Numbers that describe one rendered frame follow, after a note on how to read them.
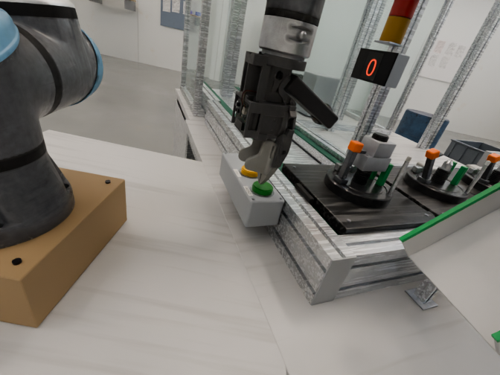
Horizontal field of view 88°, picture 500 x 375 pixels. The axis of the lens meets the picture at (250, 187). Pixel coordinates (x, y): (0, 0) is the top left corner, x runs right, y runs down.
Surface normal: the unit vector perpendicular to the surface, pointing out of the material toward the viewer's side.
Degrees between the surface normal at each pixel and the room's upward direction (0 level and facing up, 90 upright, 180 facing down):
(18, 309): 90
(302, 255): 90
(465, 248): 45
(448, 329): 0
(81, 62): 78
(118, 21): 90
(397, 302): 0
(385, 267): 90
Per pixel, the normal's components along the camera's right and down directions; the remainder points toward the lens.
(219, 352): 0.19, -0.85
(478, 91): -0.07, 0.48
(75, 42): 1.00, 0.06
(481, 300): -0.55, -0.66
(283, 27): -0.34, 0.40
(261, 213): 0.33, 0.52
